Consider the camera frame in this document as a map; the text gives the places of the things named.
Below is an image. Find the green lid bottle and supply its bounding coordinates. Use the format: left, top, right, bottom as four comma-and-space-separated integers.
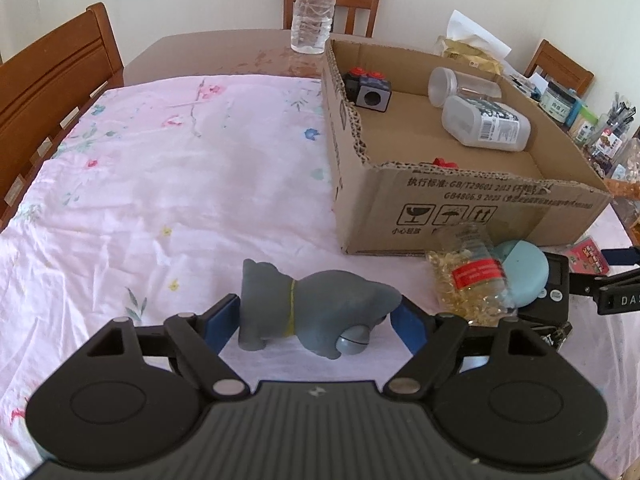
567, 102, 600, 146

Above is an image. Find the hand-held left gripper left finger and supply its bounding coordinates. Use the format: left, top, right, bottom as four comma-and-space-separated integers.
90, 294, 248, 401

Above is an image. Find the grey elephant toy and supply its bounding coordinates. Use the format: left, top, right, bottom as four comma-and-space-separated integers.
237, 259, 403, 361

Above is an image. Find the clear capsule bottle red label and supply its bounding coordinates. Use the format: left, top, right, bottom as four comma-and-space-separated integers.
425, 224, 518, 321

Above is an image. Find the red packet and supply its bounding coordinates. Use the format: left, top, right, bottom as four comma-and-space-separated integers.
567, 237, 611, 276

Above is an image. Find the clear jar of pens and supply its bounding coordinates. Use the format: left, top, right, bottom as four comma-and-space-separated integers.
590, 92, 633, 161

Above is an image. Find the gold tissue pack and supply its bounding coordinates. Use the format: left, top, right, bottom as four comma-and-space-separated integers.
434, 9, 513, 73

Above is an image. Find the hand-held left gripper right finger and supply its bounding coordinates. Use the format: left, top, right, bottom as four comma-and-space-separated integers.
382, 297, 556, 396

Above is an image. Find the light blue round case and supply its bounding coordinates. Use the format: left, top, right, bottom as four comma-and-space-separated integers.
492, 240, 551, 311

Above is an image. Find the white container green label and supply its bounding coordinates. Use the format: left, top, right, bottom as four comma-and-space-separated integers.
441, 95, 532, 152

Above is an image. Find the black toy train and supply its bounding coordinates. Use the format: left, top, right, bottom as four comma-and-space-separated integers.
342, 66, 393, 113

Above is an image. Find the clear plastic jar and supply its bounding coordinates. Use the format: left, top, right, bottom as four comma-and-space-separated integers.
428, 66, 503, 108

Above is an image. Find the wooden chair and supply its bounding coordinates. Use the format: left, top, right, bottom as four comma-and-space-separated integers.
0, 2, 125, 206
524, 39, 596, 98
283, 0, 385, 38

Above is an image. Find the stack of white papers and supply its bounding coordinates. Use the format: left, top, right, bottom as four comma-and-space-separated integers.
507, 72, 550, 102

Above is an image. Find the small jar black lid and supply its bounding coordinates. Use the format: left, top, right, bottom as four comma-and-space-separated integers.
541, 80, 578, 126

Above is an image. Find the cardboard box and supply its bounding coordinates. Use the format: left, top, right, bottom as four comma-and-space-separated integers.
320, 37, 613, 257

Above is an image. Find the pink floral cloth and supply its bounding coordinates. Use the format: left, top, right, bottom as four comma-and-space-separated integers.
0, 74, 640, 461

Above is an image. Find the black digital timer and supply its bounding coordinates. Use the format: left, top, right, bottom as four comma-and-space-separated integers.
515, 252, 573, 348

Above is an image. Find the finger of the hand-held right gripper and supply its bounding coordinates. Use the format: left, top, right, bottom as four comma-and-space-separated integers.
601, 246, 640, 267
567, 266, 640, 292

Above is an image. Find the clear water bottle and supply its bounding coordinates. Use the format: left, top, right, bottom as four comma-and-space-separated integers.
290, 0, 341, 56

